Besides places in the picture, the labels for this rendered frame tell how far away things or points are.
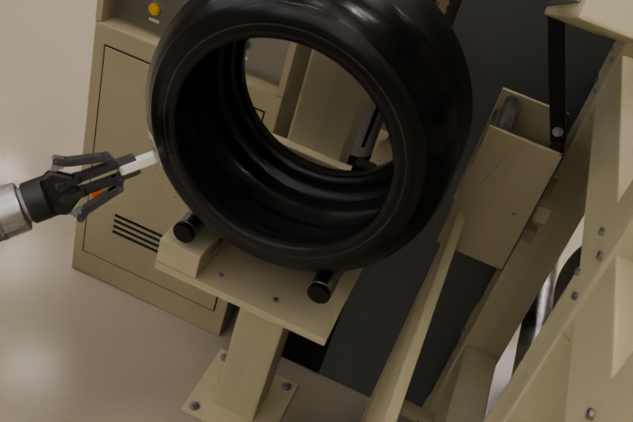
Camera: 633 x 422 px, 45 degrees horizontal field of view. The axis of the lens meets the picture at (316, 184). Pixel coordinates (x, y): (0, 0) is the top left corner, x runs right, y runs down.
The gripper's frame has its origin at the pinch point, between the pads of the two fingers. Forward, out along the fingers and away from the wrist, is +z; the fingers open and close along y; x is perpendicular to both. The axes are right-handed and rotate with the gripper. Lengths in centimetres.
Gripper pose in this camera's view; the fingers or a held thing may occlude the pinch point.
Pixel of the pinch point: (137, 162)
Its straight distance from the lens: 142.3
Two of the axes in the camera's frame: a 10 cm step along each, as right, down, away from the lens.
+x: 3.7, 3.2, -8.7
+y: 2.4, 8.8, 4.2
